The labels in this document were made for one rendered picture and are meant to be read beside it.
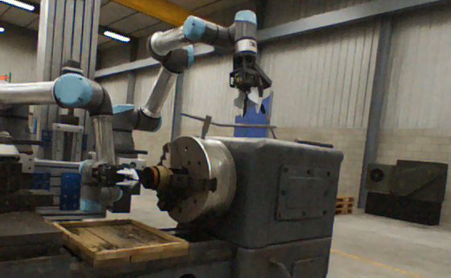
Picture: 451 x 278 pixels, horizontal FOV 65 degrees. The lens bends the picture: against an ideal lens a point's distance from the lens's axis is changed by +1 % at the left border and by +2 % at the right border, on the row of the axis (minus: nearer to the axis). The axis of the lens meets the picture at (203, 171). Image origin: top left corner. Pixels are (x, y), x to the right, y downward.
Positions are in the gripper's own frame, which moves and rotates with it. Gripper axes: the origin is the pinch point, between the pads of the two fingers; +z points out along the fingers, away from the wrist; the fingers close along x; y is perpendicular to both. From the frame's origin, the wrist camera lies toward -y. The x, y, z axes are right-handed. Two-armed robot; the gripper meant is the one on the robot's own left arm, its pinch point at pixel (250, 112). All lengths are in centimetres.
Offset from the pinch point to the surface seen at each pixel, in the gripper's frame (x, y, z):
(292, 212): 0.7, -21.9, 36.2
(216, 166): -2.8, 14.7, 19.9
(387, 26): -313, -939, -454
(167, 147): -20.7, 21.7, 12.2
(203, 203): -6.0, 17.7, 32.1
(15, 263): 2, 74, 43
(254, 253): -0.7, -0.6, 49.7
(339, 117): -481, -965, -225
